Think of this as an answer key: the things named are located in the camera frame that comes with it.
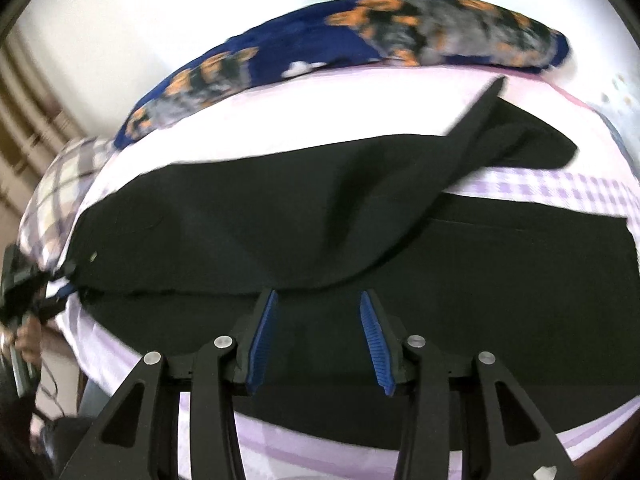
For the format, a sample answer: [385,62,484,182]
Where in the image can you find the white polka dot pillow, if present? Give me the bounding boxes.
[593,72,640,178]

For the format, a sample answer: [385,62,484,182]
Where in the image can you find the rattan headboard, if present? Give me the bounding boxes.
[0,24,87,201]

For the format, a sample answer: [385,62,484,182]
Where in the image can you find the black cable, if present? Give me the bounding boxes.
[29,358,64,424]

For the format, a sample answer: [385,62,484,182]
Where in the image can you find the person's left hand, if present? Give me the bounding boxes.
[1,314,42,368]

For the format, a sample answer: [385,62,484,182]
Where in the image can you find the lilac checked bed sheet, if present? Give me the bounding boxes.
[62,67,639,479]

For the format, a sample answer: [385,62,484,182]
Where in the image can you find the beige plaid pillow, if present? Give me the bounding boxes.
[17,138,116,271]

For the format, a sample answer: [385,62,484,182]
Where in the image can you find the navy dog print bolster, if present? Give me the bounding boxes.
[114,0,570,150]

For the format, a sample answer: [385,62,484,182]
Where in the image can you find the black denim pants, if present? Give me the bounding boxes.
[66,82,639,448]

